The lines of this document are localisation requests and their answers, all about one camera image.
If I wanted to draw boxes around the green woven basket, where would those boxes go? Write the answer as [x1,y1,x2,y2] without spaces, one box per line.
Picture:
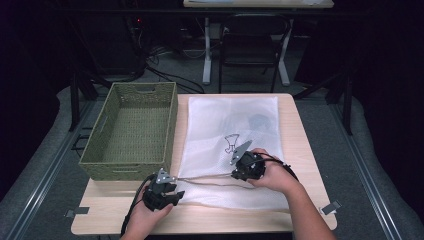
[78,81,179,182]

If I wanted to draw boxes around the black floor cables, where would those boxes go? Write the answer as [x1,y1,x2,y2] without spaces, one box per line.
[143,43,206,94]

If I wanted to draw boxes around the metal floor rail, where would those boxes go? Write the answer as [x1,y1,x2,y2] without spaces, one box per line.
[329,99,406,240]
[0,99,98,240]

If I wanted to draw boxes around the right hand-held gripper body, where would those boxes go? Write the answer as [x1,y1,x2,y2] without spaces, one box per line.
[229,139,267,182]

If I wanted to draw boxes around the person's right hand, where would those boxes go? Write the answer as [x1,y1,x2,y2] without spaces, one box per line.
[248,149,298,196]

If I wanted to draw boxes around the white mesh laundry bag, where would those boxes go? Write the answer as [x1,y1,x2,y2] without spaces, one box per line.
[176,95,291,212]

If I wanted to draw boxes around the black folding chair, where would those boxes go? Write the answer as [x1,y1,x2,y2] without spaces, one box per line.
[218,13,293,94]

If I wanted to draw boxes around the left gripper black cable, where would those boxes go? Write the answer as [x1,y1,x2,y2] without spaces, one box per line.
[120,173,157,236]

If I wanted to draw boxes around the black metal stand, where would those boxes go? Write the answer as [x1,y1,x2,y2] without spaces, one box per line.
[68,71,113,133]
[293,71,354,136]

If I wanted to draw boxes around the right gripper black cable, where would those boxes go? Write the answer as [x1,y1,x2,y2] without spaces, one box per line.
[258,153,299,183]

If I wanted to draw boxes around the dark equipment cabinet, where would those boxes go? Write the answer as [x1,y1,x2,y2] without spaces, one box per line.
[79,13,148,76]

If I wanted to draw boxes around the person's left hand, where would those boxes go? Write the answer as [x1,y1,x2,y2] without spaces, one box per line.
[128,186,174,236]

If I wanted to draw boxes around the grey tape strip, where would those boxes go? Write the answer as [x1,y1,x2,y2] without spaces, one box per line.
[64,206,90,218]
[319,199,343,216]

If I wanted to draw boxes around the white-legged desk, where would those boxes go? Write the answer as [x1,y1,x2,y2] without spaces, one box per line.
[182,0,335,87]

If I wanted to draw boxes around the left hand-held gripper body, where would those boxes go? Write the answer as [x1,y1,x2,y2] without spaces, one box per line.
[143,167,177,212]

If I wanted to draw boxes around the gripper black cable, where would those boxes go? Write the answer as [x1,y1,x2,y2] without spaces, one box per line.
[258,153,299,183]
[120,173,157,236]

